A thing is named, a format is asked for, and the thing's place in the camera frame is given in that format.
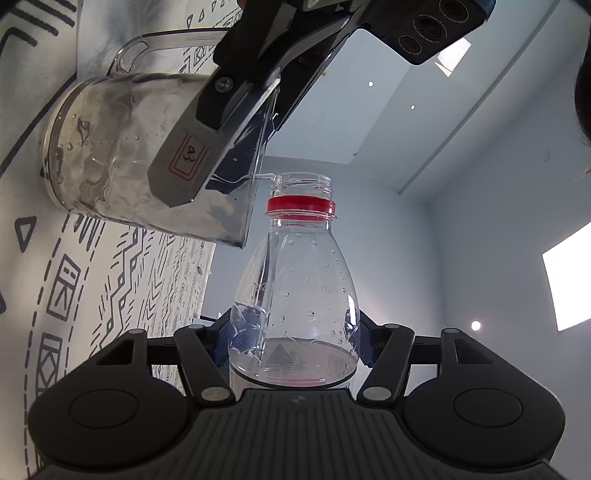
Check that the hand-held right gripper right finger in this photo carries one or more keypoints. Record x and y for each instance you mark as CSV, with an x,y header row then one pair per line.
x,y
368,347

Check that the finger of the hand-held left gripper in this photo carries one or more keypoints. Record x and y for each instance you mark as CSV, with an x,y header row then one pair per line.
x,y
314,78
189,159

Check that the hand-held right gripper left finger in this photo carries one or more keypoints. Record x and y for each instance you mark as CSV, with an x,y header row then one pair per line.
x,y
222,344

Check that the clear glass measuring mug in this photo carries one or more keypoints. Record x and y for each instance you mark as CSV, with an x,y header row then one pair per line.
x,y
106,184

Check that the small rectangular ceiling light panel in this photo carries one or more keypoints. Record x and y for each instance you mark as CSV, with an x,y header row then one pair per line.
x,y
453,56

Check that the white black patterned tablecloth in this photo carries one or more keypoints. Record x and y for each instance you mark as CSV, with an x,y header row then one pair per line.
x,y
138,286

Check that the person's dark hair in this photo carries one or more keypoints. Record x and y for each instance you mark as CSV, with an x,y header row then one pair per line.
x,y
583,106

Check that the large rectangular ceiling light panel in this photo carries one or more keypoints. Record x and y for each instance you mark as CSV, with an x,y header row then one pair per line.
x,y
569,281

